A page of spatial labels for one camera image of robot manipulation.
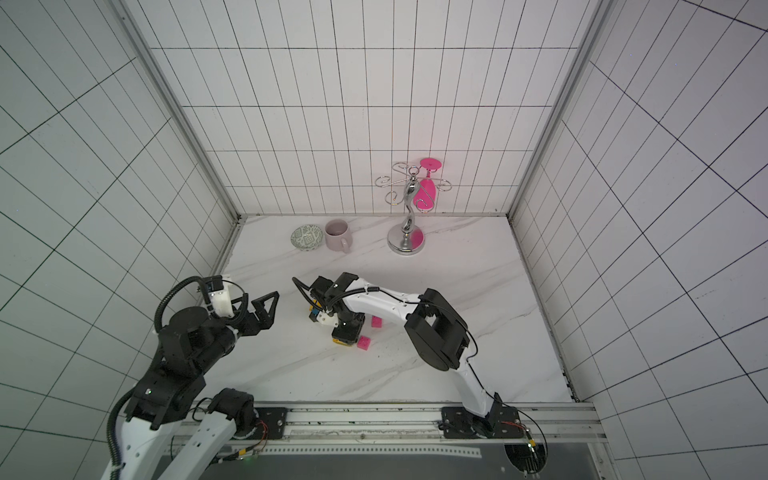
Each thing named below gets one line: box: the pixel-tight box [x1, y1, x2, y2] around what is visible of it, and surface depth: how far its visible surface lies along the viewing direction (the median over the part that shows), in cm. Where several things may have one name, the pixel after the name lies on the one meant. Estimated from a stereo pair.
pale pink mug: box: [324, 218, 353, 254], surface depth 108 cm
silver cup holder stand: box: [375, 162, 452, 255], surface depth 102 cm
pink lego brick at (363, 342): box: [357, 335, 371, 351], surface depth 87 cm
